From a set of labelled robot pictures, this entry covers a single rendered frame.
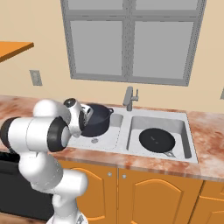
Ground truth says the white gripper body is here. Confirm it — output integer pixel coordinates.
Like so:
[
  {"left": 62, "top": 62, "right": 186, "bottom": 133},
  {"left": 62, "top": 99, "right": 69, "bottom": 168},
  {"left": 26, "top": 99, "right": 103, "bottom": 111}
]
[{"left": 80, "top": 104, "right": 95, "bottom": 131}]

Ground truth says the dark blue pot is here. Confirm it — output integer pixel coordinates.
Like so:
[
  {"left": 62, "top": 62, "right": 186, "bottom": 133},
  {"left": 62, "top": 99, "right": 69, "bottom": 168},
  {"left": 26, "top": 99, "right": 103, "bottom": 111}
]
[{"left": 80, "top": 102, "right": 115, "bottom": 138}]

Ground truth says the grey double sink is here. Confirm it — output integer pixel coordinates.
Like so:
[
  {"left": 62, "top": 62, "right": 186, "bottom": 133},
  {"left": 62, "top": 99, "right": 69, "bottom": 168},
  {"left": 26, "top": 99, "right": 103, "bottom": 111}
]
[{"left": 66, "top": 105, "right": 200, "bottom": 165}]

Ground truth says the black frying pan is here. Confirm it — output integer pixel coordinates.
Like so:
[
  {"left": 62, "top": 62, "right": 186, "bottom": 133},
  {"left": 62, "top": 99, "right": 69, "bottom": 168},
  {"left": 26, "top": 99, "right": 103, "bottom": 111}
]
[{"left": 138, "top": 127, "right": 177, "bottom": 158}]

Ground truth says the grey tap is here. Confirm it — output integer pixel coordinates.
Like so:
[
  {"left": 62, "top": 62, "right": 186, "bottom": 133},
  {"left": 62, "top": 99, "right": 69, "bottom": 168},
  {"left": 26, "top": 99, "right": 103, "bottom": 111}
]
[{"left": 122, "top": 86, "right": 140, "bottom": 112}]

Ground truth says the grey framed window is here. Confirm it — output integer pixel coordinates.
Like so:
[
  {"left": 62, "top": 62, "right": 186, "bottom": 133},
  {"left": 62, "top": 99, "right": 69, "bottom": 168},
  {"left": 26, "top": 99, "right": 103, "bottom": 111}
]
[{"left": 59, "top": 0, "right": 207, "bottom": 88}]

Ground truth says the orange cupboard door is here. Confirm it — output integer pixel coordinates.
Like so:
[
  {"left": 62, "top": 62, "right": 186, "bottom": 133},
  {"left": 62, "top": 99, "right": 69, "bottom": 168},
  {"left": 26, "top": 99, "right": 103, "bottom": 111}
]
[
  {"left": 188, "top": 195, "right": 224, "bottom": 224},
  {"left": 57, "top": 159, "right": 119, "bottom": 224},
  {"left": 117, "top": 167, "right": 204, "bottom": 224}
]

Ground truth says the black dishwasher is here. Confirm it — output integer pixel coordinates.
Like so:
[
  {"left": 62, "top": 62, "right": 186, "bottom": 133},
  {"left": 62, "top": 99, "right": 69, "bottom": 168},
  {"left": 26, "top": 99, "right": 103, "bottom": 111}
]
[{"left": 0, "top": 150, "right": 56, "bottom": 221}]

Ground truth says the orange drawer front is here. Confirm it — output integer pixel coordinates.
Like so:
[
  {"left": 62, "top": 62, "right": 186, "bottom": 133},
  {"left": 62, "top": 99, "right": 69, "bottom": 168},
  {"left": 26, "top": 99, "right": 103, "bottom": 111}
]
[{"left": 199, "top": 179, "right": 224, "bottom": 203}]

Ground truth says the orange wall cupboard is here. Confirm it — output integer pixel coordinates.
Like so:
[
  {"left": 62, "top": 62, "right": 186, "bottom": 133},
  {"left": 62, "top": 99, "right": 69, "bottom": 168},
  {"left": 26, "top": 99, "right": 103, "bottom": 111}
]
[{"left": 0, "top": 41, "right": 35, "bottom": 63}]

